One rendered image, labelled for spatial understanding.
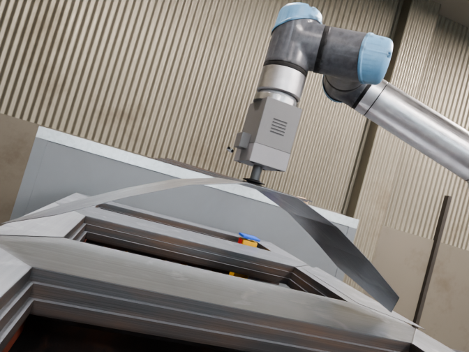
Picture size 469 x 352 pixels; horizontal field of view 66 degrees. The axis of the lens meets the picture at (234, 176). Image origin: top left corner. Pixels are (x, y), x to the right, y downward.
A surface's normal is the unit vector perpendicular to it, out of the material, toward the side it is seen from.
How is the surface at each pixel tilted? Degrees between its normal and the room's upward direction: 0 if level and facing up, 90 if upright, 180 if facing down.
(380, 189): 90
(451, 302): 90
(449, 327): 90
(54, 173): 90
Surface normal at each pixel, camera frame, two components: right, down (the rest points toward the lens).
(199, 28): 0.22, 0.02
